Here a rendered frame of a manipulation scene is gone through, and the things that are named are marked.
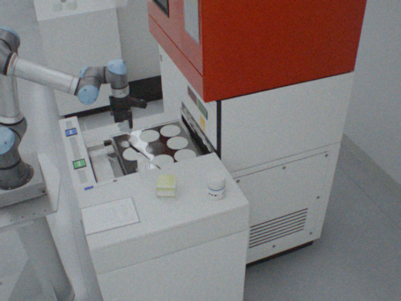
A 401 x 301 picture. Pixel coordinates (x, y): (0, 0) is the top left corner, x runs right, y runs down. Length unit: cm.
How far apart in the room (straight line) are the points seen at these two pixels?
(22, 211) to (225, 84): 103
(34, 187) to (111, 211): 48
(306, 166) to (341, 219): 87
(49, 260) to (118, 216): 82
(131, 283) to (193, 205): 40
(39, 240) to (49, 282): 33
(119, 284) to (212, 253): 39
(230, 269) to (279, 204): 56
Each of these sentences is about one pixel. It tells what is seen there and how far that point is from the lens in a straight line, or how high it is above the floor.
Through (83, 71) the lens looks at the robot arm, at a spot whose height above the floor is 134.
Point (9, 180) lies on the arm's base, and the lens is 206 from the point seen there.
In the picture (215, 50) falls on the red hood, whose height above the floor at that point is 145.
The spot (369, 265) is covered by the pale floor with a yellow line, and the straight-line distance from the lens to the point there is 288.
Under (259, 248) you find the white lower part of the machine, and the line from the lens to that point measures 258.
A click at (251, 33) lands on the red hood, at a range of 174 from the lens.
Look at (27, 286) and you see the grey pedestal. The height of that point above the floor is 12.
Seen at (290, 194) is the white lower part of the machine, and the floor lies 55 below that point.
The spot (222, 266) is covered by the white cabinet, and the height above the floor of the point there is 63.
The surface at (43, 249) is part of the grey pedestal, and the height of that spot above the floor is 46.
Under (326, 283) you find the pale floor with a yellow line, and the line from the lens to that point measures 273.
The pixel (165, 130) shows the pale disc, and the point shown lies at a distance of 221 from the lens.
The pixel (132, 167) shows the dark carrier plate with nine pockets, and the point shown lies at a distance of 201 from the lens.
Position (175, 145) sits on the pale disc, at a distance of 211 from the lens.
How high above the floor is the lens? 216
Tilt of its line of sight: 37 degrees down
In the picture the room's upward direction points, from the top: 2 degrees counter-clockwise
